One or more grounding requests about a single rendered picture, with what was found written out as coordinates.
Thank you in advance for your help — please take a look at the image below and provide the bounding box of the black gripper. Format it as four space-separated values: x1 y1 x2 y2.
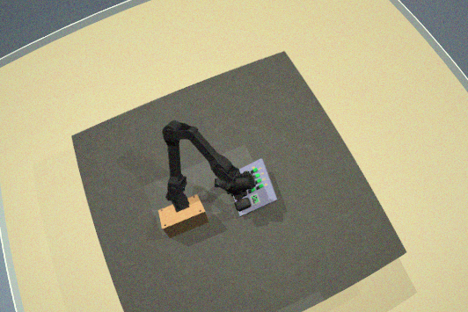
226 189 252 212

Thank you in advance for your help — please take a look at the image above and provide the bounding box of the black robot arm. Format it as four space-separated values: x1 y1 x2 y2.
163 120 256 213

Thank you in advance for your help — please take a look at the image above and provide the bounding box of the light grey switch panel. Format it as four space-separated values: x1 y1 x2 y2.
238 158 278 217

